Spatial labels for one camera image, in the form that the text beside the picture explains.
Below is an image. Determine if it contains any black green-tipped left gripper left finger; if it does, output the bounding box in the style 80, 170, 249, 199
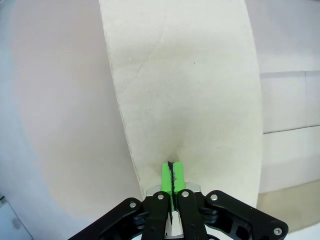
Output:
66, 162, 174, 240

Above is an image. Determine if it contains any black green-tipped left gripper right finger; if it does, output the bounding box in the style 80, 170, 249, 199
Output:
171, 161, 289, 240

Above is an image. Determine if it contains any beige cloth sheet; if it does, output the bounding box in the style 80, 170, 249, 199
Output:
98, 0, 263, 209

